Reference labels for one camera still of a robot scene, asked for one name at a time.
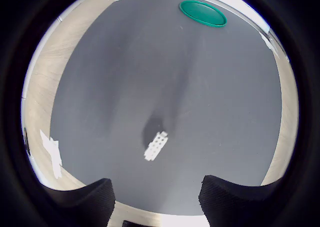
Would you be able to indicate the small white plastic terminal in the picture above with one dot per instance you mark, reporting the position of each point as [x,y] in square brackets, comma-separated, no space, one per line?
[155,147]

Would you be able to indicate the round green lid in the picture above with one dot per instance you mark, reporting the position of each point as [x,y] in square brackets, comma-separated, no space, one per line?
[203,13]

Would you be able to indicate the dark grey mat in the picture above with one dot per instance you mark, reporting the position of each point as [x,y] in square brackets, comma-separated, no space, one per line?
[125,87]

